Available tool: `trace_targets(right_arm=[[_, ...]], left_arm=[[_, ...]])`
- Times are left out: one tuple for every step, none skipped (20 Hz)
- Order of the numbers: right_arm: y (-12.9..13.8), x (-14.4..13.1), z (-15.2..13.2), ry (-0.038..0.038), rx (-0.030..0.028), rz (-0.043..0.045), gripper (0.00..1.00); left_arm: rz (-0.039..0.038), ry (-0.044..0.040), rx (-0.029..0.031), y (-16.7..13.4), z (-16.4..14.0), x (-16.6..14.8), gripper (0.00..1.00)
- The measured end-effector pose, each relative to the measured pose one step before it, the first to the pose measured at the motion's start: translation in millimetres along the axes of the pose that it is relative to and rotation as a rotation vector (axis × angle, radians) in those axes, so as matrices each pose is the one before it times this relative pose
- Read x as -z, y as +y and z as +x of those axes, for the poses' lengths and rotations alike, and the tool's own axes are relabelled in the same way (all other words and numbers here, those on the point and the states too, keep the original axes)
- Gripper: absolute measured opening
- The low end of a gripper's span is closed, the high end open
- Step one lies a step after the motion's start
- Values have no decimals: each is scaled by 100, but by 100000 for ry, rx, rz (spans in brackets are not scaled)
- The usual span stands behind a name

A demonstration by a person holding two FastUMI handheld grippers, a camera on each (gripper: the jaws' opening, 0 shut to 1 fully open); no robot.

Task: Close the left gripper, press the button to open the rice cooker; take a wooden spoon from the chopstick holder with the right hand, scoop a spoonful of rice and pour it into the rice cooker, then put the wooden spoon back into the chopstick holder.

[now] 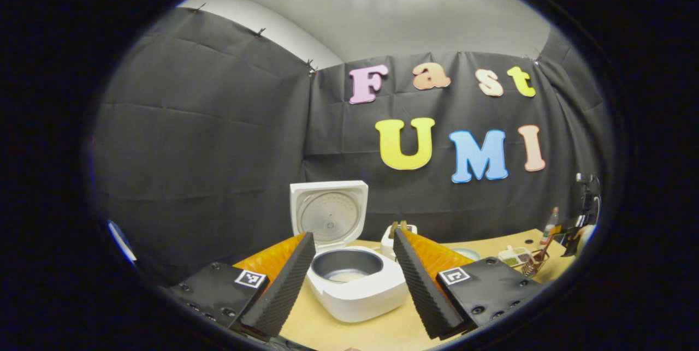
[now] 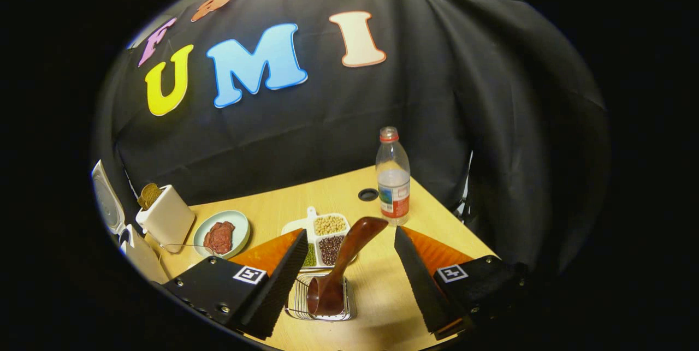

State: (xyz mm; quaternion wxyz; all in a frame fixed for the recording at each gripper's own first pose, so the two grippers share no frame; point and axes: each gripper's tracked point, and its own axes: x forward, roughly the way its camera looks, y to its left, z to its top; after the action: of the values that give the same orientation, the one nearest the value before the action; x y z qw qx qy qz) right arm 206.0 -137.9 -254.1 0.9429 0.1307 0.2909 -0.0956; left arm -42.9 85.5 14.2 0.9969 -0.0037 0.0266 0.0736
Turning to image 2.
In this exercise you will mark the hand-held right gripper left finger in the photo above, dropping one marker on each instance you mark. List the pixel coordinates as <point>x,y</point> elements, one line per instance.
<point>273,296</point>

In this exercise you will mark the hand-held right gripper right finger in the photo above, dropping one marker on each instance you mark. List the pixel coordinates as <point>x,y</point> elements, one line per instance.
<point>423,291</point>

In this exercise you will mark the brown wooden spoon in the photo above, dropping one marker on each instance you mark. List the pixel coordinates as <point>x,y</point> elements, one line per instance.
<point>355,239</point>

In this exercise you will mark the white rice cooker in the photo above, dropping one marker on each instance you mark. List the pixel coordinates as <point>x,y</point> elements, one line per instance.
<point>144,261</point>

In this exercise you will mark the pile of green mung beans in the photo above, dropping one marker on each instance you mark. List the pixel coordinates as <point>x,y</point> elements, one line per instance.
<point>309,255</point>

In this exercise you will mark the white divided dish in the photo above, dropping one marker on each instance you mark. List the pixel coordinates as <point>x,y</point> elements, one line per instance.
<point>295,226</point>

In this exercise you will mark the pile of dark red beans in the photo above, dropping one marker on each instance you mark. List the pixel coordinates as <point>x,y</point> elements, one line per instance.
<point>330,250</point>

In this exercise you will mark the red meat slice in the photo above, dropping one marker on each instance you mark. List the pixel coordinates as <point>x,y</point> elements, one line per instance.
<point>214,244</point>
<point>225,229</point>

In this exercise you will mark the pale green plate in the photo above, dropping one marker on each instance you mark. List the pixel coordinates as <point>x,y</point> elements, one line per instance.
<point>237,222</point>

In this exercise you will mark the pile of yellow soybeans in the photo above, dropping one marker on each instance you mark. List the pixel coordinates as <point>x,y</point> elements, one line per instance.
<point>330,225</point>

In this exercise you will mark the clear plastic water bottle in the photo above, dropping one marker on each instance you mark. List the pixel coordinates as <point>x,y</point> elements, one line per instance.
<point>393,198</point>

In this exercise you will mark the black table grommet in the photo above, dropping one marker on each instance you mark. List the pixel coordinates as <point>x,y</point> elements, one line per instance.
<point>368,195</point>

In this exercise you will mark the white toaster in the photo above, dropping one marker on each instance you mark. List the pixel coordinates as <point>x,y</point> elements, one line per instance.
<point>169,220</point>

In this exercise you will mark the brown bread slice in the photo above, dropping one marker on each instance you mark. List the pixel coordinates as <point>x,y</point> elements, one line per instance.
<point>148,195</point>

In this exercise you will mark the black backdrop cloth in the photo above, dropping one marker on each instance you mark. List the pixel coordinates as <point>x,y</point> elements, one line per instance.
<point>437,94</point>

